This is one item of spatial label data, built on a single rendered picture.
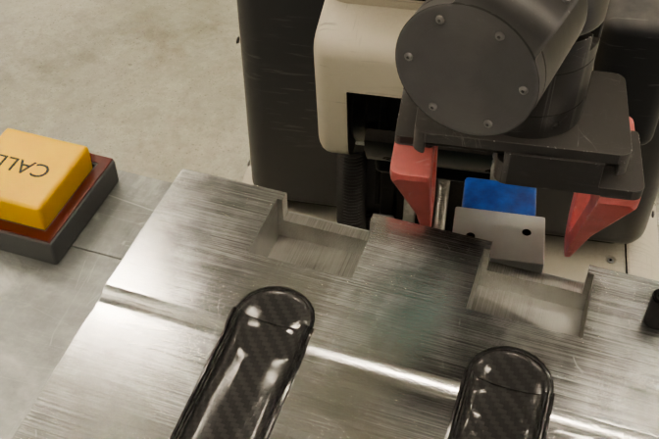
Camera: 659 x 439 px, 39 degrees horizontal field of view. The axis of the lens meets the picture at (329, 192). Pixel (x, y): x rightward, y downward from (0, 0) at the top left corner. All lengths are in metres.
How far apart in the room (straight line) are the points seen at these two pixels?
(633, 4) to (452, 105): 0.57
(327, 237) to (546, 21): 0.20
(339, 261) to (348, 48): 0.30
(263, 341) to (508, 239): 0.16
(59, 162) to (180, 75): 1.47
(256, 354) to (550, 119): 0.17
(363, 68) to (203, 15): 1.50
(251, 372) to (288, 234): 0.10
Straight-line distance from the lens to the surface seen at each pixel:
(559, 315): 0.48
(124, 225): 0.61
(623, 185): 0.47
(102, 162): 0.62
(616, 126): 0.47
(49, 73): 2.13
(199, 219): 0.48
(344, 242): 0.49
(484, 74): 0.35
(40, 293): 0.58
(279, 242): 0.50
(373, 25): 0.76
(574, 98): 0.45
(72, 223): 0.59
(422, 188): 0.47
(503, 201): 0.56
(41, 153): 0.61
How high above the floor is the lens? 1.23
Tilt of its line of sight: 44 degrees down
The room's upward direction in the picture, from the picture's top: straight up
